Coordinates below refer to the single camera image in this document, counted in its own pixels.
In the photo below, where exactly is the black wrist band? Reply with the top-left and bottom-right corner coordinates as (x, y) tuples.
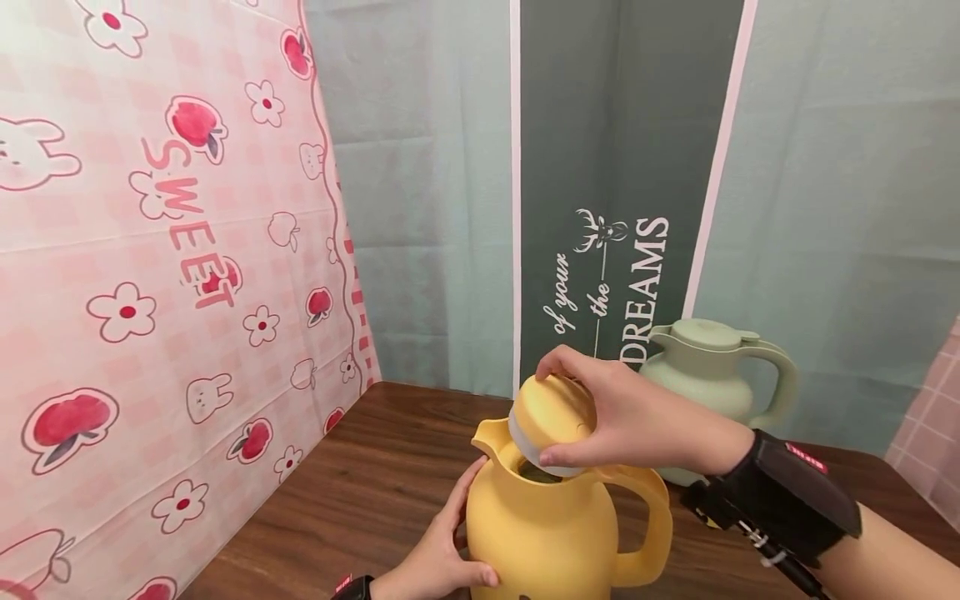
(681, 429), (863, 600)
(330, 573), (376, 600)

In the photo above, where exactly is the person's left hand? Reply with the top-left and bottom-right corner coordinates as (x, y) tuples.
(371, 456), (501, 600)

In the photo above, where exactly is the yellow jug lid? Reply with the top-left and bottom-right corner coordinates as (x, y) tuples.
(507, 374), (599, 478)

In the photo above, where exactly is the person's right forearm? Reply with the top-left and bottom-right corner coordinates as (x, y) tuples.
(813, 504), (960, 600)

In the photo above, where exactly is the person's right hand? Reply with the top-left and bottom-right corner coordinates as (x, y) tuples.
(533, 345), (756, 478)

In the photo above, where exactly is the yellow thermos jug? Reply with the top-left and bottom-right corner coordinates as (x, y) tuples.
(465, 417), (674, 600)

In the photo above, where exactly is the green jug lid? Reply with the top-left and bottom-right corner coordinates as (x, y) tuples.
(669, 319), (761, 353)

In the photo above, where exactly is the green thermos jug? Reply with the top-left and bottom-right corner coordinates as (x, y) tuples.
(638, 325), (799, 488)

